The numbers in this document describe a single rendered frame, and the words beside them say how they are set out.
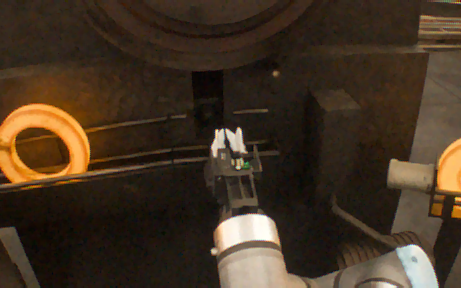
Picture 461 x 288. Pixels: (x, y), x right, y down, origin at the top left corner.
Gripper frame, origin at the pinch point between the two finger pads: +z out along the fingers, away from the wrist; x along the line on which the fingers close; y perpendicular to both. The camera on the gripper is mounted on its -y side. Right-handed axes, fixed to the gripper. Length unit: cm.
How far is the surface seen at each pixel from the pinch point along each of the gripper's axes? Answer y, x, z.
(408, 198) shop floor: -92, -91, 39
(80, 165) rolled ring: -4.6, 27.3, 0.5
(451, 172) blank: -0.2, -40.6, -13.2
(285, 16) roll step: 21.7, -9.6, 4.6
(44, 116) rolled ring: 5.5, 32.1, 3.8
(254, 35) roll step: 18.9, -4.7, 3.7
